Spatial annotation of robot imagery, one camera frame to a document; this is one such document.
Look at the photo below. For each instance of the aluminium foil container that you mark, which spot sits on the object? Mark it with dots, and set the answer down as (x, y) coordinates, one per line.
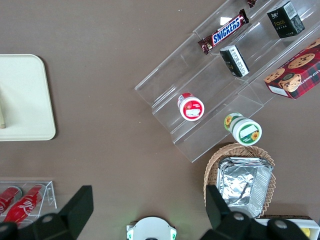
(240, 185)

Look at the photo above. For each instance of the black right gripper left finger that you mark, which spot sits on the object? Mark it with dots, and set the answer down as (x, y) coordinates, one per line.
(77, 207)

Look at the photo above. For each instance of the clear acrylic step shelf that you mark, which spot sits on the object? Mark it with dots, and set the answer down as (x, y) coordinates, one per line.
(175, 75)

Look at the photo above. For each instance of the red plaid cookie box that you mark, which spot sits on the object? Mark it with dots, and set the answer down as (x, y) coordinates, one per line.
(297, 72)

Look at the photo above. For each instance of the white snack bin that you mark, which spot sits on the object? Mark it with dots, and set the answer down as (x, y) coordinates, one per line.
(315, 225)

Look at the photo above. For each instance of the light wicker basket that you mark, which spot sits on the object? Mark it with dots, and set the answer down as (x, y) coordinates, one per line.
(212, 165)

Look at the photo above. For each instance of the cream plastic tray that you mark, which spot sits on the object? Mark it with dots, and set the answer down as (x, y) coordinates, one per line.
(25, 100)

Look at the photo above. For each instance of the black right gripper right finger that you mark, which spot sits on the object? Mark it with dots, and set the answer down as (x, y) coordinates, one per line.
(215, 202)

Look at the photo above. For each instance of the small black carton box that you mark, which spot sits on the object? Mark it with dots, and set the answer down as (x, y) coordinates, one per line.
(235, 61)
(285, 21)

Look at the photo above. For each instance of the clear acrylic bottle rack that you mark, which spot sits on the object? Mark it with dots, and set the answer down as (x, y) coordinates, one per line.
(51, 197)

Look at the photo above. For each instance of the Snickers chocolate bar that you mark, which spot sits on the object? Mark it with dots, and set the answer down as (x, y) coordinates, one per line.
(252, 3)
(225, 31)

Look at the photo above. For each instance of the red lid cup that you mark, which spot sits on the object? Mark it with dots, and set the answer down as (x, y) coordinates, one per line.
(192, 108)

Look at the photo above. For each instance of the red cola bottle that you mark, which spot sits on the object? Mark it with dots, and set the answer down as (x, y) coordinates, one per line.
(7, 197)
(25, 202)

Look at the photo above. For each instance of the yellow snack pack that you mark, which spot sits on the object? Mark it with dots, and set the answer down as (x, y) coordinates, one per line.
(305, 232)

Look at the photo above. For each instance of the green lid sunflower cup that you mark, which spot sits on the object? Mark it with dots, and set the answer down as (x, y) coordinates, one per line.
(246, 131)

